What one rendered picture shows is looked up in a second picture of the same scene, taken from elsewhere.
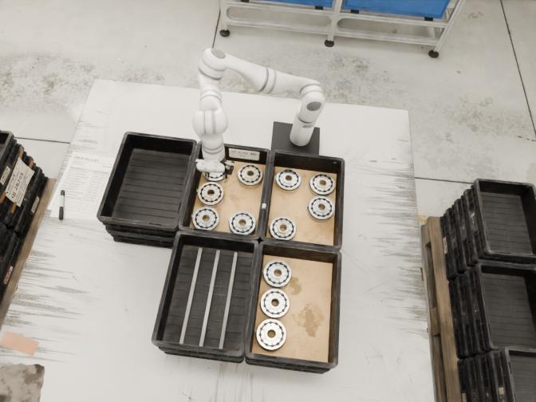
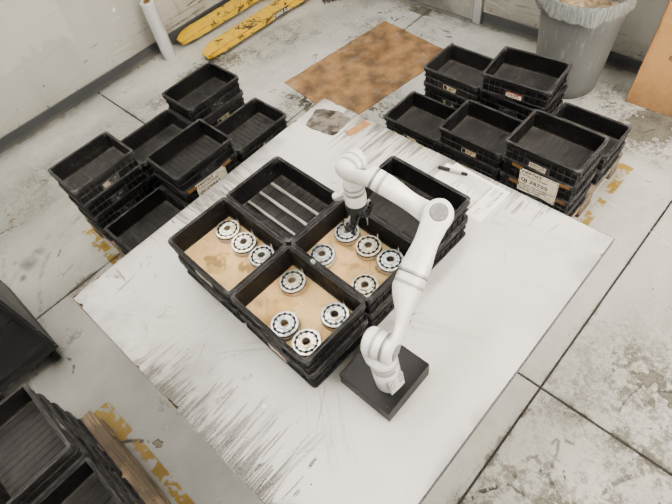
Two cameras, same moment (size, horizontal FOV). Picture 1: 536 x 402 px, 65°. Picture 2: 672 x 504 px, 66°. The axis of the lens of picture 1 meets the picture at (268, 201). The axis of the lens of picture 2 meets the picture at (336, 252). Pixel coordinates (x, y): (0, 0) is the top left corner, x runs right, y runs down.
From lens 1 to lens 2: 1.76 m
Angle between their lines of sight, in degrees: 61
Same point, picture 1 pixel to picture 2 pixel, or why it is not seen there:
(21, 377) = (334, 124)
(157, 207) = (387, 209)
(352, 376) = (169, 289)
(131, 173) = not seen: hidden behind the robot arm
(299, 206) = (304, 313)
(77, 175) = (479, 189)
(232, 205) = (348, 261)
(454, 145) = not seen: outside the picture
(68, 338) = (340, 150)
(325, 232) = (264, 317)
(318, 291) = (226, 280)
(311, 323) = (212, 261)
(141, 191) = not seen: hidden behind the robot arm
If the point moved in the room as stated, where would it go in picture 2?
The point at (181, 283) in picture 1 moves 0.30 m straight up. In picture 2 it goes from (311, 200) to (299, 147)
